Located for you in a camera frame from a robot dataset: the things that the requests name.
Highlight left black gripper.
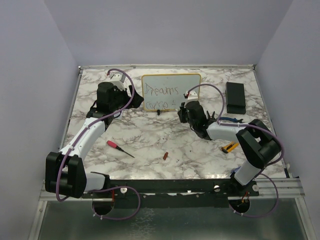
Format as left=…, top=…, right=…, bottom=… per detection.
left=110, top=85, right=144, bottom=112

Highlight yellow framed whiteboard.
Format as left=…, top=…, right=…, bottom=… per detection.
left=141, top=73, right=202, bottom=112

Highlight red marker cap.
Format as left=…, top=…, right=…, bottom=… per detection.
left=162, top=152, right=169, bottom=160

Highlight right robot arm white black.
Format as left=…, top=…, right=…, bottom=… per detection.
left=177, top=100, right=283, bottom=196

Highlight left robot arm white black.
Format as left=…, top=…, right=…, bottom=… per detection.
left=45, top=81, right=144, bottom=202

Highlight small white grey eraser pad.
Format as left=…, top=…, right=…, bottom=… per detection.
left=114, top=112, right=122, bottom=119

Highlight black rectangular box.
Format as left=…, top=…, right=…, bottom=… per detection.
left=225, top=82, right=246, bottom=115

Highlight yellow black utility knife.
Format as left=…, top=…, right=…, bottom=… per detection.
left=220, top=141, right=239, bottom=154

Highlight blue red marker pen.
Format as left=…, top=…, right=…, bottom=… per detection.
left=230, top=168, right=238, bottom=176

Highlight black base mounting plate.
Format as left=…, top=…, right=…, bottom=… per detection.
left=81, top=178, right=261, bottom=209

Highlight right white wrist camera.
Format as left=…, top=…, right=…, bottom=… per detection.
left=183, top=90, right=199, bottom=105

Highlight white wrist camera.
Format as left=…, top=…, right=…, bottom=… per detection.
left=183, top=90, right=199, bottom=105
left=109, top=72, right=126, bottom=91

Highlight black handled pliers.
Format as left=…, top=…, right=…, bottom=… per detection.
left=206, top=110, right=217, bottom=125

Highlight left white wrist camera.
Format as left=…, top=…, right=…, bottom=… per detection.
left=109, top=72, right=126, bottom=91

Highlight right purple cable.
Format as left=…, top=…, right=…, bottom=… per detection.
left=183, top=83, right=286, bottom=218

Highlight blue handled pliers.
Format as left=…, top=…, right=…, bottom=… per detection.
left=220, top=117, right=243, bottom=124

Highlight red handled screwdriver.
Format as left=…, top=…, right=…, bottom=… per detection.
left=106, top=140, right=134, bottom=158

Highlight aluminium table frame rail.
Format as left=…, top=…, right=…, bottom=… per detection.
left=38, top=66, right=310, bottom=240

